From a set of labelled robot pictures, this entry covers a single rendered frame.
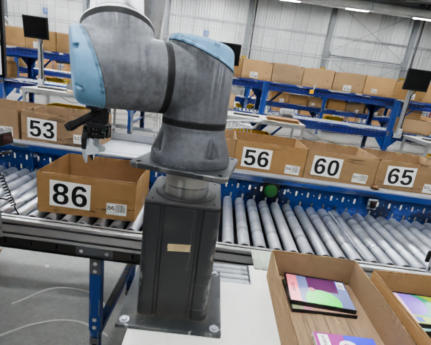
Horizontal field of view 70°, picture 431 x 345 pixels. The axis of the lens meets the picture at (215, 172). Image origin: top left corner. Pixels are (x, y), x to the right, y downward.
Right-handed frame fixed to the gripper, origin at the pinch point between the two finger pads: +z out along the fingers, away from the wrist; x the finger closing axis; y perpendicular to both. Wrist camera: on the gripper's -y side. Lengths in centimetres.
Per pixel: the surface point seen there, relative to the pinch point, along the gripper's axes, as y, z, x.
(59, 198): -10.2, 17.9, 0.1
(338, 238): 109, 24, 14
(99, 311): 9, 64, -2
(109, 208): 9.5, 19.6, 1.1
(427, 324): 112, 25, -42
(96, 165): -7.1, 9.2, 28.5
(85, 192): -0.3, 14.0, 0.1
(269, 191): 80, 14, 44
